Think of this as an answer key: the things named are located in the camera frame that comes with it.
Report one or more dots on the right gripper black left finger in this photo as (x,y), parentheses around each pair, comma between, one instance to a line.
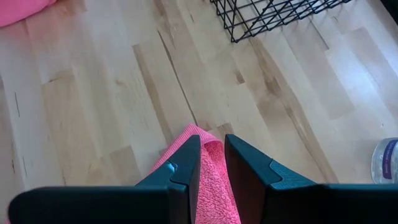
(124,205)

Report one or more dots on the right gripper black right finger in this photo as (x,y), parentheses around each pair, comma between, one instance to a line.
(295,202)

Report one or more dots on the pink microfiber towel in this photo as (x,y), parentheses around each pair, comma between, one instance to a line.
(213,186)
(18,11)

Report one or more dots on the clear plastic spray bottle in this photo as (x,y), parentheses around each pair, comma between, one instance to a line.
(387,161)

